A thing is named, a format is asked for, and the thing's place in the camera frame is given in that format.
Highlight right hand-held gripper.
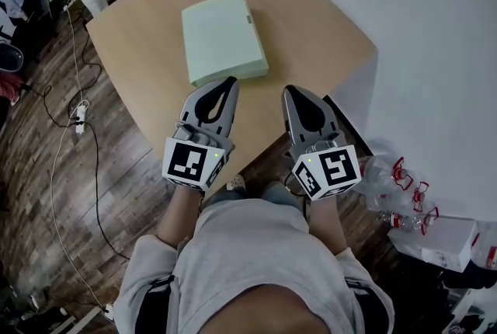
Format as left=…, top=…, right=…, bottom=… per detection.
left=281, top=85, right=363, bottom=202

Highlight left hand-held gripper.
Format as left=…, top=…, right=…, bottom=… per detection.
left=162, top=75, right=240, bottom=193

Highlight light green folder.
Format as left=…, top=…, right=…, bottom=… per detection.
left=181, top=0, right=269, bottom=89

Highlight person's left forearm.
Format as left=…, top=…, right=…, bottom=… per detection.
left=156, top=183, right=205, bottom=249

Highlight person's right forearm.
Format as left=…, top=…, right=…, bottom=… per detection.
left=308, top=193, right=349, bottom=256

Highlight person's left white shoe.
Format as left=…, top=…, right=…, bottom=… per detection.
left=226, top=173, right=248, bottom=192

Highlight person's grey trousers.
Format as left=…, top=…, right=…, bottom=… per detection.
left=208, top=183, right=304, bottom=211

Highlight large clear water bottle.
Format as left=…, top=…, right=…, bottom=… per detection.
left=468, top=221, right=497, bottom=272
left=366, top=180, right=430, bottom=214
left=358, top=153, right=415, bottom=196
left=381, top=206, right=440, bottom=237

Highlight wooden table white legs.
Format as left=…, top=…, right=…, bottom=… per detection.
left=85, top=0, right=378, bottom=176

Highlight white power strip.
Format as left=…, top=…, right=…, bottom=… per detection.
left=74, top=99, right=92, bottom=136

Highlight person's grey shirt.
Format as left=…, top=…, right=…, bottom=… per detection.
left=113, top=197, right=395, bottom=334

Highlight white cardboard box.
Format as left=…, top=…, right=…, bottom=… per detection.
left=388, top=214, right=481, bottom=273

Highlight red checked cloth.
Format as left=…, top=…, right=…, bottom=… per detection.
left=0, top=71, right=25, bottom=107

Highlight grey helmet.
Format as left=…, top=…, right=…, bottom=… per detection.
left=0, top=42, right=26, bottom=74

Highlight long black cable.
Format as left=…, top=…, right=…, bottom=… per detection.
left=82, top=120, right=132, bottom=261

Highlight looped black cable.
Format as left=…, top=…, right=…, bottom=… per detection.
left=40, top=24, right=104, bottom=128

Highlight long white cable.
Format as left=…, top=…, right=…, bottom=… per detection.
left=49, top=0, right=114, bottom=316

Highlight black shoulder strap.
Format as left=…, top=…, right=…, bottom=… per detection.
left=137, top=273, right=176, bottom=334
left=345, top=277, right=391, bottom=334

